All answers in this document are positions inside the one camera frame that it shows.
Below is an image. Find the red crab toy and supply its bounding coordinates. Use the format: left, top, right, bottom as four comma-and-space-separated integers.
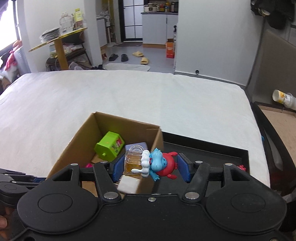
156, 152, 178, 180

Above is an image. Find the glass perfume bottle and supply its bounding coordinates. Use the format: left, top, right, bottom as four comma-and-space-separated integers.
124, 151, 142, 178

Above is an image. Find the white cube block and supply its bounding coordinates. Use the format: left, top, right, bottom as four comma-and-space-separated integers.
117, 175, 140, 194

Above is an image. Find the green toy block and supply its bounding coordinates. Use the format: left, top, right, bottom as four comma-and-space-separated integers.
94, 131, 125, 162

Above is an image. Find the blue smurf figurine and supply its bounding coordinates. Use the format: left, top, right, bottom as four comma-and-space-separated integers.
131, 148, 168, 181

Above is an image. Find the lavender cube box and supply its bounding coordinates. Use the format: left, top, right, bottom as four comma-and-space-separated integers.
125, 142, 148, 153

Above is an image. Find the brown cardboard box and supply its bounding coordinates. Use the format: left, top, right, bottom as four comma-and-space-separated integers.
46, 111, 165, 195

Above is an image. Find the girl doll figurine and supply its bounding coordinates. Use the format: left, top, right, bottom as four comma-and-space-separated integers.
238, 165, 246, 171

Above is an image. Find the black tray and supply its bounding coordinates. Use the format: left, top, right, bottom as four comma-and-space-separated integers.
152, 132, 250, 194

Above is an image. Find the white bed cover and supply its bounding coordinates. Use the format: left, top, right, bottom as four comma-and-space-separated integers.
1, 70, 270, 185

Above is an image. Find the white floor mat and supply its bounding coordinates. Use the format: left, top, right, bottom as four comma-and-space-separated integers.
103, 63, 151, 72

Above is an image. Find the yellow slipper near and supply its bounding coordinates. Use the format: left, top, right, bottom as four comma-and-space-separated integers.
140, 57, 149, 65

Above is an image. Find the yellow slipper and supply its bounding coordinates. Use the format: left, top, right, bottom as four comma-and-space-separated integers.
140, 57, 149, 65
132, 51, 144, 57

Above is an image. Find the black slipper right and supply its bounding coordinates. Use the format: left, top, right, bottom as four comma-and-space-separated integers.
121, 54, 129, 62

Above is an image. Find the black slipper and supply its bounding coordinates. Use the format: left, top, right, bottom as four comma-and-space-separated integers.
121, 54, 129, 62
108, 54, 118, 62

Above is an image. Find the black slipper left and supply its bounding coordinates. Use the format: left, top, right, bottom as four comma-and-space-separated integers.
108, 54, 118, 62

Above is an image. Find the yellow slipper far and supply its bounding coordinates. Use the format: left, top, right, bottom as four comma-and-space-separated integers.
132, 51, 144, 57

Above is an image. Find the white yellow bottle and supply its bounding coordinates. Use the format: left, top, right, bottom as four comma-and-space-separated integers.
272, 90, 296, 110

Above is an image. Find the orange carton box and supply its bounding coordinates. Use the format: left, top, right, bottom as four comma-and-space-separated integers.
166, 40, 175, 59

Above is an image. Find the grey chair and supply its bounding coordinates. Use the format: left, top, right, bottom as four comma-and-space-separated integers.
245, 30, 295, 105

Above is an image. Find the yellow round table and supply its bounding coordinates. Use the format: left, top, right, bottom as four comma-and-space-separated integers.
28, 27, 88, 70

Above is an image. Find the white kitchen cabinet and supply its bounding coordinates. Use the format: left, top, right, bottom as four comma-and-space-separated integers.
142, 13, 178, 45

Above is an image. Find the glass jar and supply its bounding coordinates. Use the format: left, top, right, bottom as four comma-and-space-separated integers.
59, 12, 73, 35

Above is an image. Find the rice cooker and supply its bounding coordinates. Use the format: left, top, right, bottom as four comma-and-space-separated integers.
144, 3, 157, 13

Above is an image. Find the black hanging bag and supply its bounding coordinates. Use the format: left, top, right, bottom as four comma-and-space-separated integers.
250, 0, 295, 30

